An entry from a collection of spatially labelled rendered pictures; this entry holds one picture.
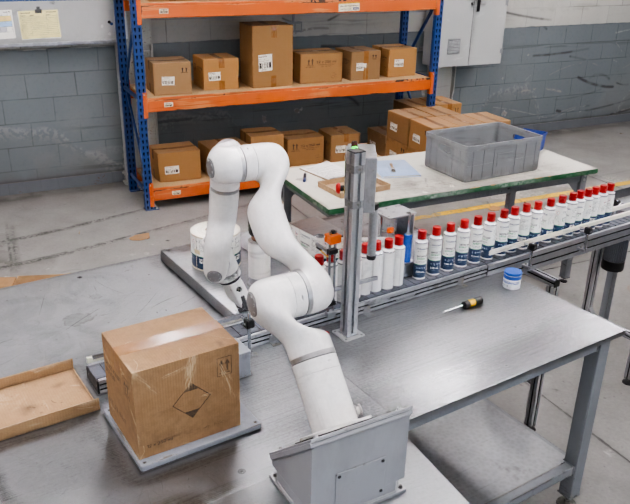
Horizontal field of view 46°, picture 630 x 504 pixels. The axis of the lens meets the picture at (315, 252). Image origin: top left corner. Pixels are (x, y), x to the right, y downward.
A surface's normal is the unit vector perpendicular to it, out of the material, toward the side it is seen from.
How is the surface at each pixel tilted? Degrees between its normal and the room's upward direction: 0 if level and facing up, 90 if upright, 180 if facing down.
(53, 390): 0
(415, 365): 0
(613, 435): 0
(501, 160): 90
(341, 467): 90
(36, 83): 90
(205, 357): 90
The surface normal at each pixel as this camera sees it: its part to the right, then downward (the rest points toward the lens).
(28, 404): 0.02, -0.92
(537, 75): 0.44, 0.36
